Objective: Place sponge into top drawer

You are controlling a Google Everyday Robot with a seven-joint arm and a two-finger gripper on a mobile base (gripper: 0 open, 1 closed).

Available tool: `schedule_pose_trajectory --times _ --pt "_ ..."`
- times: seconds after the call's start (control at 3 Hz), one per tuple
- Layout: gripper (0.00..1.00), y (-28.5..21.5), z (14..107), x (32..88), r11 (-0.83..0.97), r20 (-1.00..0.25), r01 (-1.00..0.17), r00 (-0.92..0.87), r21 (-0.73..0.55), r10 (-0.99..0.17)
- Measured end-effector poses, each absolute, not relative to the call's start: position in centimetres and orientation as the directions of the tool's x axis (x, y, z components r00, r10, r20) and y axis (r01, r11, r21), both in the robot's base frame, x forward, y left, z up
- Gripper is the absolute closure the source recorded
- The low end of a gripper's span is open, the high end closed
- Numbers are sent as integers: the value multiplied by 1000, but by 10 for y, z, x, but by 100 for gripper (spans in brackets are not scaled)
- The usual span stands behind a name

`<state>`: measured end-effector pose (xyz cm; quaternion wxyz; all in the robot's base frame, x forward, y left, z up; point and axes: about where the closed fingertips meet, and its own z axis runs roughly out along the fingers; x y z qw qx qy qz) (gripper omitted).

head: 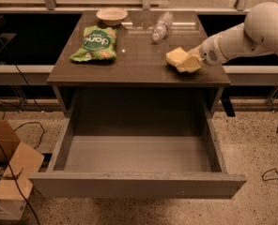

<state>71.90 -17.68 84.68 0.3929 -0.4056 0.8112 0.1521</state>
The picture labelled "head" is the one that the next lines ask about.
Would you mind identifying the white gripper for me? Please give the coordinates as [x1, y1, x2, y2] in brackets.
[176, 35, 227, 73]

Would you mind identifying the yellow sponge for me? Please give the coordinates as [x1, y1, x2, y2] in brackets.
[166, 47, 189, 67]

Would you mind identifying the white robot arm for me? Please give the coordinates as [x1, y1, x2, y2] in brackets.
[175, 2, 278, 73]

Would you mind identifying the grey cabinet with table top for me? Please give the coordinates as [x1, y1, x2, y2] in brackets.
[47, 10, 230, 111]

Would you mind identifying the open grey top drawer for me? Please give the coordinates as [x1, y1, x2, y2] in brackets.
[29, 89, 247, 201]

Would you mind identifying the clear plastic water bottle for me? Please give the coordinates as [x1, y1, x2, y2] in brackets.
[152, 11, 174, 41]

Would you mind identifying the beige paper bowl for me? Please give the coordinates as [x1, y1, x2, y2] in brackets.
[96, 7, 128, 26]

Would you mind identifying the green chip bag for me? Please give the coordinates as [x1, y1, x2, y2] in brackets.
[70, 25, 117, 62]

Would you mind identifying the cardboard box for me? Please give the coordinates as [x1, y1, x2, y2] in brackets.
[0, 120, 44, 220]

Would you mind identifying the black cable left floor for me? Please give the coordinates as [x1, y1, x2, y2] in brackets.
[0, 121, 46, 225]

